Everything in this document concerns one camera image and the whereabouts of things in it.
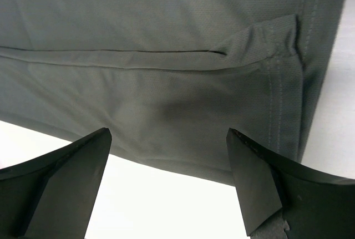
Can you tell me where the dark grey t shirt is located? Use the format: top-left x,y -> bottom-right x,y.
1,0 -> 344,185

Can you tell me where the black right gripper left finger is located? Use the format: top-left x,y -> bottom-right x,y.
1,128 -> 112,238

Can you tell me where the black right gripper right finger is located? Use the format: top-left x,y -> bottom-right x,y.
226,129 -> 354,238

